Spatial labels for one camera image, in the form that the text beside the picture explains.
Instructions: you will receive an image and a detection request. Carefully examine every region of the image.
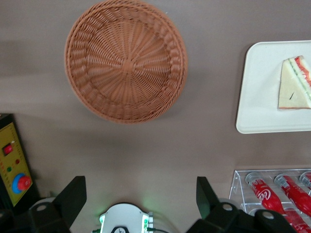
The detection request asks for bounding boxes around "red Coca-Cola bottle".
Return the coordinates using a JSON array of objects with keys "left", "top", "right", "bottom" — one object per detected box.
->
[
  {"left": 299, "top": 170, "right": 311, "bottom": 190},
  {"left": 283, "top": 207, "right": 311, "bottom": 233},
  {"left": 245, "top": 171, "right": 284, "bottom": 215},
  {"left": 274, "top": 173, "right": 311, "bottom": 217}
]

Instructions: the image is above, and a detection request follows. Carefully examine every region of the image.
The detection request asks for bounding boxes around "triangular sandwich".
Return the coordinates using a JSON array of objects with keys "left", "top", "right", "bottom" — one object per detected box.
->
[{"left": 277, "top": 55, "right": 311, "bottom": 111}]

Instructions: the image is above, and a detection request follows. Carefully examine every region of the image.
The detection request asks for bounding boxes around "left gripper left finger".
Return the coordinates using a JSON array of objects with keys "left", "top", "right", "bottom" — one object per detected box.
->
[{"left": 0, "top": 176, "right": 87, "bottom": 233}]

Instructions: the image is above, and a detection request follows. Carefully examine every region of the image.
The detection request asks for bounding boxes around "clear acrylic bottle rack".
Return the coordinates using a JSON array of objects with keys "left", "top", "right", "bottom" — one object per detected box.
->
[{"left": 228, "top": 169, "right": 311, "bottom": 233}]

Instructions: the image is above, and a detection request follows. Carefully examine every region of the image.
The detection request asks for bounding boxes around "cream plastic tray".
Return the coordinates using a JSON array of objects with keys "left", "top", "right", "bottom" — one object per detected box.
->
[{"left": 236, "top": 40, "right": 311, "bottom": 134}]

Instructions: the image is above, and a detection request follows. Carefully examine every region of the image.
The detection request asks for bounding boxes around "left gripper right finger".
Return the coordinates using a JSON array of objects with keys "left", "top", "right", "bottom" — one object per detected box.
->
[{"left": 187, "top": 176, "right": 298, "bottom": 233}]

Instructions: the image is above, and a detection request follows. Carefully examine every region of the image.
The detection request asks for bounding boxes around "black control box yellow panel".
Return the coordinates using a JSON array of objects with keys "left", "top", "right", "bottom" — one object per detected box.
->
[{"left": 0, "top": 113, "right": 39, "bottom": 214}]

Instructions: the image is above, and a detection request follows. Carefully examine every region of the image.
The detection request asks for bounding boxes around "brown round wicker basket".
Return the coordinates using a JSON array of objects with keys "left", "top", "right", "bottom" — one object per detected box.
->
[{"left": 64, "top": 0, "right": 189, "bottom": 125}]

